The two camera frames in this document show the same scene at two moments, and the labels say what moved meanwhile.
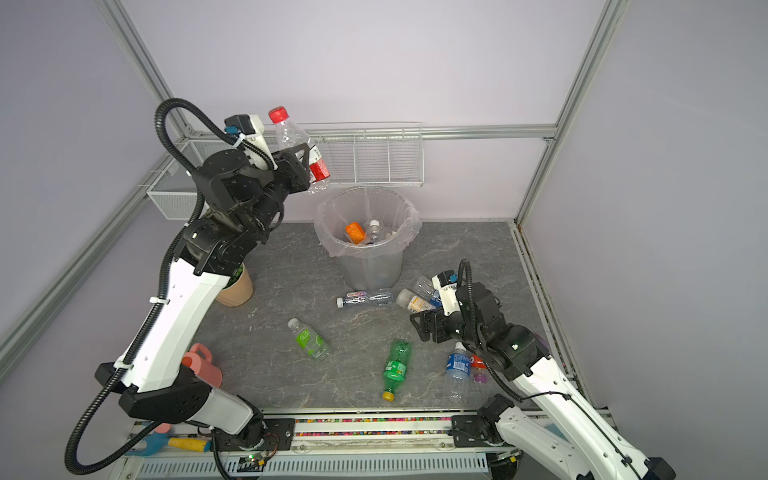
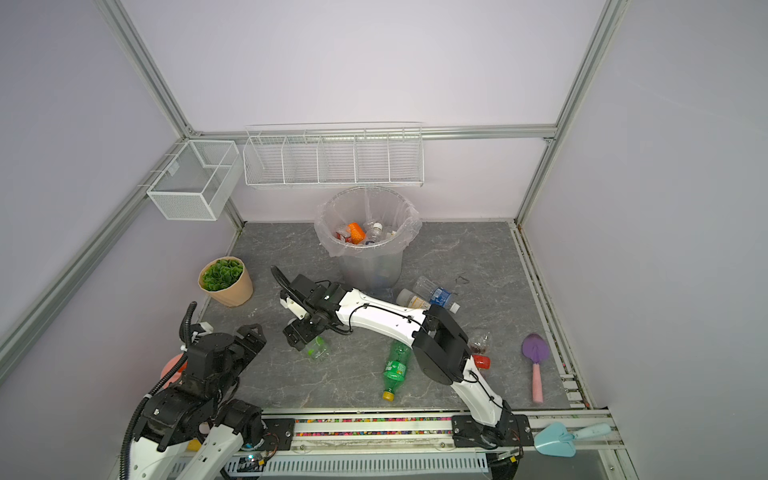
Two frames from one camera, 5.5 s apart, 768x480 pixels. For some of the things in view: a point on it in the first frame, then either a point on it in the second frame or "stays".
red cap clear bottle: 289,135 to 342,234
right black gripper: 426,329 to 298,334
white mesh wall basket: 178,192 stays
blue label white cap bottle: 374,233 stays
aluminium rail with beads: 359,432 stays
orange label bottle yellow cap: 355,231 stays
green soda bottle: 395,369 stays
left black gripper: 287,163 to 258,341
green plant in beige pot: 238,290 stays
